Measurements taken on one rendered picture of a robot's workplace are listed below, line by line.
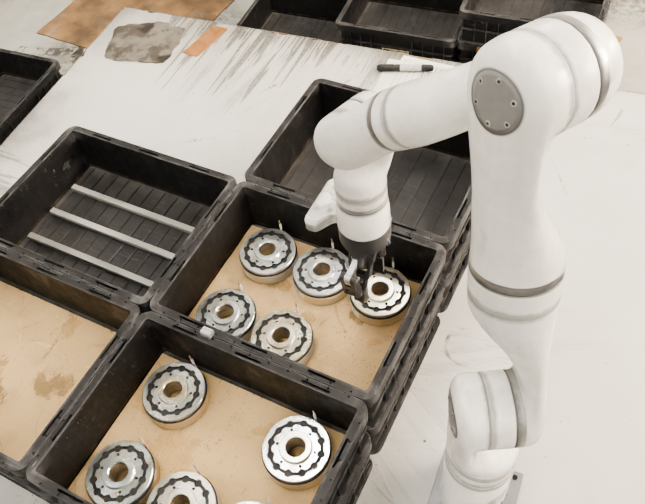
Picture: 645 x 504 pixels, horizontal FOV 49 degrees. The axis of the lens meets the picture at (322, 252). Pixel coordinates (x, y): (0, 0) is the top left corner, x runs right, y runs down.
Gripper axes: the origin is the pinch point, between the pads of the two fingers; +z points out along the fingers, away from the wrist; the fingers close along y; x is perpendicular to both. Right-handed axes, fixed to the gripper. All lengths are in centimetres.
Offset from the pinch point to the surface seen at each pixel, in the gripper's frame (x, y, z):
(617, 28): -11, 209, 91
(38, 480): 29, -47, 2
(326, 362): 3.5, -10.6, 11.4
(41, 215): 70, -4, 10
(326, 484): -7.7, -31.2, 1.9
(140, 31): 101, 66, 21
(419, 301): -8.4, 0.0, 1.4
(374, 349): -2.7, -5.3, 11.5
